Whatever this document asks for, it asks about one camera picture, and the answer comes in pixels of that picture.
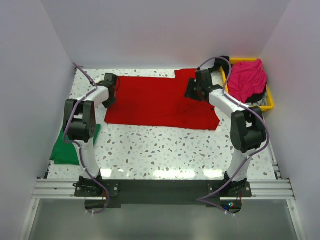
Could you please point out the grey cloth in bin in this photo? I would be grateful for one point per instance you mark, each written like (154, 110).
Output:
(263, 101)

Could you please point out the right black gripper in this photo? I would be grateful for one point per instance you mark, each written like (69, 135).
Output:
(188, 93)

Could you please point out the aluminium rail frame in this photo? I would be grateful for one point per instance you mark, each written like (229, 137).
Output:
(277, 189)

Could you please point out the folded green t shirt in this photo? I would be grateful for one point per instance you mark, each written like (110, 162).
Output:
(64, 152)

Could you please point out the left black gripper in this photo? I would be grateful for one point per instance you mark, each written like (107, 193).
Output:
(108, 104)

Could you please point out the pink t shirt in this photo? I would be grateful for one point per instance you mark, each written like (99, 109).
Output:
(248, 81)

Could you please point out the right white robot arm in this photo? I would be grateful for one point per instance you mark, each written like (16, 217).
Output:
(247, 129)

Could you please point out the black t shirt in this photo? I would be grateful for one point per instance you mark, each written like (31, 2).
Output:
(222, 62)

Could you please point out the yellow plastic bin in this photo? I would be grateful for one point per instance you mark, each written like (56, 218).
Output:
(234, 60)

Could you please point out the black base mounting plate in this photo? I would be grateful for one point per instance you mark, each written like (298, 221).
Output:
(169, 192)

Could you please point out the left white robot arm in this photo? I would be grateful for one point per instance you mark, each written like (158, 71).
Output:
(80, 127)

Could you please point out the red t shirt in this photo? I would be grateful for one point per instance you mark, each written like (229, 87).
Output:
(160, 102)

